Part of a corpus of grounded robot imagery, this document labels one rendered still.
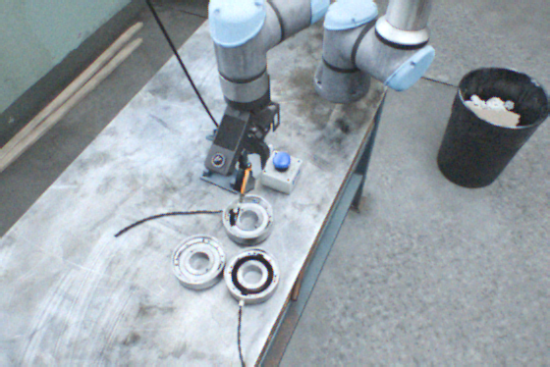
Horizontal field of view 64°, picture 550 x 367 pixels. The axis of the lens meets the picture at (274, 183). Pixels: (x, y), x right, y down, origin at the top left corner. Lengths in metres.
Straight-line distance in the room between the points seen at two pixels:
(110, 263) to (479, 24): 2.58
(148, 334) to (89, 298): 0.14
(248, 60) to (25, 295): 0.64
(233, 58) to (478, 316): 1.45
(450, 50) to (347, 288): 1.57
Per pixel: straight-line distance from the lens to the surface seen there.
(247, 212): 0.94
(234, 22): 0.60
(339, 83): 1.15
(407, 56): 1.00
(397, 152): 2.16
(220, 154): 0.72
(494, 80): 2.07
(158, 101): 1.23
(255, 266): 0.88
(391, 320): 1.75
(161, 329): 0.88
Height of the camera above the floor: 1.61
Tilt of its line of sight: 54 degrees down
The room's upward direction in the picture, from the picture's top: 2 degrees counter-clockwise
